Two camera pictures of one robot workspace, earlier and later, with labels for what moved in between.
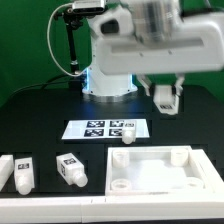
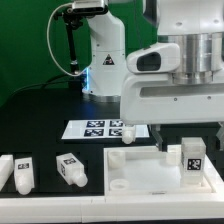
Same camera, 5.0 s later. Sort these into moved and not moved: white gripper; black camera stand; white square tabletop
Moved: white gripper
Not moved: black camera stand; white square tabletop
